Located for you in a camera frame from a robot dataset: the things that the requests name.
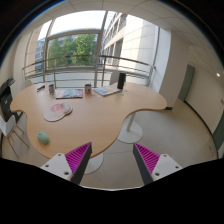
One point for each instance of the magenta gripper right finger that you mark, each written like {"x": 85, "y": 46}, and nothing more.
{"x": 153, "y": 166}

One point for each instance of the red patterned mug centre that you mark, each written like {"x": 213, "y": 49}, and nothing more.
{"x": 88, "y": 88}

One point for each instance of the patterned mug left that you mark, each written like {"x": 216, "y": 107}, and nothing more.
{"x": 51, "y": 89}

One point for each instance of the wooden curved table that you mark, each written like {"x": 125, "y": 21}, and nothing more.
{"x": 96, "y": 119}

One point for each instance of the pink white mouse pad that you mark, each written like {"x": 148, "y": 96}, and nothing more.
{"x": 57, "y": 111}

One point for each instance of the white wooden-legged chair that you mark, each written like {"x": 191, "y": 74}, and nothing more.
{"x": 8, "y": 128}

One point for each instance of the small dark blue object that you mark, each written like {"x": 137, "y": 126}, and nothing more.
{"x": 40, "y": 88}

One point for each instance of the grey green door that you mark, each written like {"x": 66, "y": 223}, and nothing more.
{"x": 186, "y": 83}

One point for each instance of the blue yellow open magazine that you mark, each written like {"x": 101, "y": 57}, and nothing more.
{"x": 106, "y": 90}

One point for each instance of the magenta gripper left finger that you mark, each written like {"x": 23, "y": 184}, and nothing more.
{"x": 70, "y": 166}

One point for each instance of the metal window railing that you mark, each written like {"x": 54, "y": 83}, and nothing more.
{"x": 78, "y": 70}

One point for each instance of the red pink magazine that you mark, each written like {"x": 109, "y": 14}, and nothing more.
{"x": 68, "y": 93}

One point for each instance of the mint green computer mouse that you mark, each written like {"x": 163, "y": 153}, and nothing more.
{"x": 43, "y": 137}

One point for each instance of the black cylindrical speaker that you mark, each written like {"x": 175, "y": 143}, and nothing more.
{"x": 121, "y": 80}

